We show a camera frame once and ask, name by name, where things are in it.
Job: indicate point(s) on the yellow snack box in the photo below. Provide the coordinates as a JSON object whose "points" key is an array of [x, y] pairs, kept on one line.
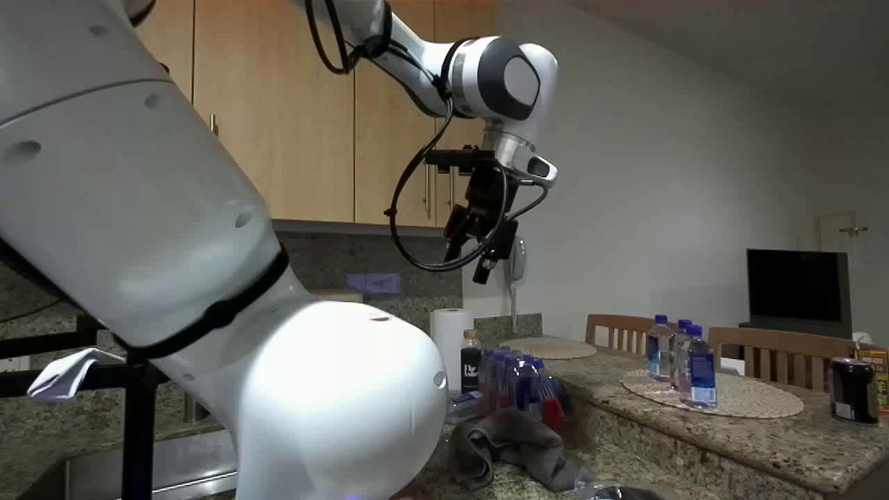
{"points": [[882, 370]]}

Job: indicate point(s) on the white wall device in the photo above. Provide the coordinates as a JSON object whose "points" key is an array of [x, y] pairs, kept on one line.
{"points": [[518, 263]]}

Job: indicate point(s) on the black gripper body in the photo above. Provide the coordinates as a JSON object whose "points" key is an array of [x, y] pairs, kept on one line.
{"points": [[488, 198]]}

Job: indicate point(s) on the dark bottle with label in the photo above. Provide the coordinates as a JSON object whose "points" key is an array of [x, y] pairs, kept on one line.
{"points": [[471, 370]]}

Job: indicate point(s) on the white crumpled paper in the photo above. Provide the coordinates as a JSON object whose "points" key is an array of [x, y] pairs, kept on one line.
{"points": [[71, 370]]}

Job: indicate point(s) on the black flat screen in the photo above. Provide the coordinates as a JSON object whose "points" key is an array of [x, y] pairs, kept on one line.
{"points": [[795, 287]]}

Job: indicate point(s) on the steel sink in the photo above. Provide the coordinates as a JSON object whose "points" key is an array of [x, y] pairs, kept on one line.
{"points": [[185, 462]]}

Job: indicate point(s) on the grey towel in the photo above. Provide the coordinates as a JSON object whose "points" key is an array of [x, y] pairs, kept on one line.
{"points": [[528, 445]]}

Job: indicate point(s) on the blue-labelled water bottle pack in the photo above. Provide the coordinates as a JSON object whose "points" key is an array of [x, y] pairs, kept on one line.
{"points": [[518, 377]]}

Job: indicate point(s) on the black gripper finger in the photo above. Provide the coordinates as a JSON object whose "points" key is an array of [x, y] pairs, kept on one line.
{"points": [[495, 244], [457, 230]]}

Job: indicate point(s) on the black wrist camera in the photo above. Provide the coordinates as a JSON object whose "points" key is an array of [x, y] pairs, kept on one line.
{"points": [[460, 158]]}

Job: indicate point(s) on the black can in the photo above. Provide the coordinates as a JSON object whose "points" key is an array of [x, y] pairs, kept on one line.
{"points": [[852, 390]]}

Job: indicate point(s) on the wooden chair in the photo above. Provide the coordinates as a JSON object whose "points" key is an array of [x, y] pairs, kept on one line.
{"points": [[615, 323], [779, 336]]}

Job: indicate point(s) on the black camera stand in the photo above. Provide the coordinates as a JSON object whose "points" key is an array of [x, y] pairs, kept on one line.
{"points": [[140, 434]]}

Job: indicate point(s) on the blue wall plate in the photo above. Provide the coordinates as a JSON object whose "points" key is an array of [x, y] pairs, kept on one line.
{"points": [[372, 283]]}

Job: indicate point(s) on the round woven placemat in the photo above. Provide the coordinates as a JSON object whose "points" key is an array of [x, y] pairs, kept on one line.
{"points": [[557, 348], [759, 401]]}

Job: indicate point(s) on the clear water bottle blue label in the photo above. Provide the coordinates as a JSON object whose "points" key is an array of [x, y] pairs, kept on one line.
{"points": [[660, 350], [682, 355], [702, 370]]}

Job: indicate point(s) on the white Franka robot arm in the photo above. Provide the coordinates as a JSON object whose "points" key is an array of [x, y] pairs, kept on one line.
{"points": [[140, 183]]}

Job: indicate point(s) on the wooden wall cabinets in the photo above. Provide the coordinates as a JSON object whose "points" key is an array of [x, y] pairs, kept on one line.
{"points": [[278, 112]]}

